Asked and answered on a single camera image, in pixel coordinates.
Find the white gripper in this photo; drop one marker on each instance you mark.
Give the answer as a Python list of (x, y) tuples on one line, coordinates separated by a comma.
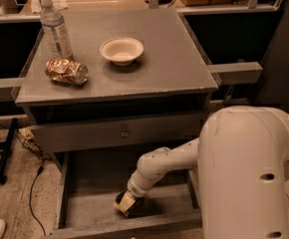
[(138, 191)]

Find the green and yellow sponge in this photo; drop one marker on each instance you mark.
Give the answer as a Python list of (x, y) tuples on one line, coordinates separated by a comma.
[(121, 200)]

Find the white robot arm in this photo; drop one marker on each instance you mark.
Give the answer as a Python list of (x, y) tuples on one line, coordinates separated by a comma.
[(239, 156)]

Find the open grey middle drawer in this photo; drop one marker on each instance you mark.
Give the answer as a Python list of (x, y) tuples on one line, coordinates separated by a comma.
[(91, 181)]

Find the round metal drawer knob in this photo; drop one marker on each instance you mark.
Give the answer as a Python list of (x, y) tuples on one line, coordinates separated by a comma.
[(125, 133)]

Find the closed grey top drawer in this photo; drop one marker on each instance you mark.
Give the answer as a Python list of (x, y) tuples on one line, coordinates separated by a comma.
[(67, 136)]

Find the grey wooden drawer cabinet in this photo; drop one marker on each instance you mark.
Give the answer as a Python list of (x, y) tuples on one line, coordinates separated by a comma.
[(170, 77)]

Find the black metal bar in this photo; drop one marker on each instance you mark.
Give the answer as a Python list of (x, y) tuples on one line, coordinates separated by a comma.
[(6, 149)]

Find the crushed golden soda can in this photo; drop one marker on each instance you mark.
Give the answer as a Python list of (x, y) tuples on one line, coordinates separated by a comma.
[(66, 71)]

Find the white paper bowl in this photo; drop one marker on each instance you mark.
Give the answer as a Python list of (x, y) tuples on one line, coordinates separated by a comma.
[(122, 51)]

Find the clear plastic water bottle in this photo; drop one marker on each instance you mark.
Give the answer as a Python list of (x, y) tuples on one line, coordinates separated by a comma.
[(56, 33)]

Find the white crumpled cloth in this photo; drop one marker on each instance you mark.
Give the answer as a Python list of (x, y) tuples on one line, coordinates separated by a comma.
[(36, 5)]

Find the grey horizontal rail beam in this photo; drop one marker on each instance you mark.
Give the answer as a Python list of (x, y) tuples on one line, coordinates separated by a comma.
[(236, 73)]

